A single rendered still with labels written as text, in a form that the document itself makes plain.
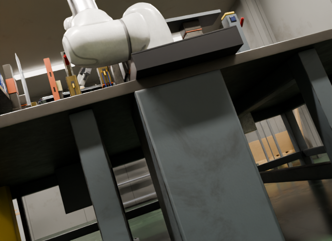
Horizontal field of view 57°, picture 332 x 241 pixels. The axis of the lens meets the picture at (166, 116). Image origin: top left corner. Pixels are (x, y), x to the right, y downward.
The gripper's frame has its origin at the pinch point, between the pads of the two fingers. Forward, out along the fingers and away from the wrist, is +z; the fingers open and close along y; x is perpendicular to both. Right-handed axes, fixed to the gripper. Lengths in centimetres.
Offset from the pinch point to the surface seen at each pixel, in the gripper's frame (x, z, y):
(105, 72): 4.7, -9.3, 28.7
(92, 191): -5, 36, 105
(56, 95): -12.6, 12.4, 19.5
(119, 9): 75, -168, -323
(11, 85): -34.2, 16.6, 14.2
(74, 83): -7.0, 3.0, 23.6
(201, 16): 36, -59, 48
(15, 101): -29.7, 23.7, 17.6
